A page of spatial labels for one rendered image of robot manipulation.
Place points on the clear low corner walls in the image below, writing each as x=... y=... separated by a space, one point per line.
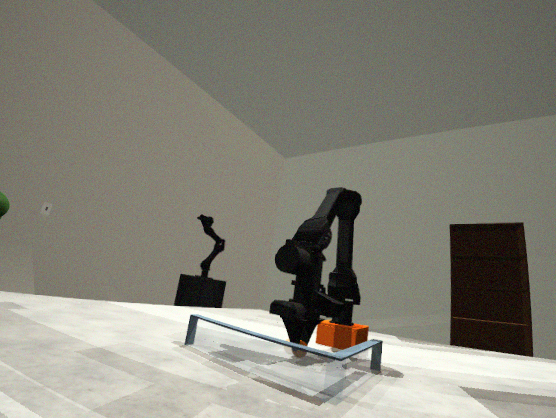
x=322 y=378

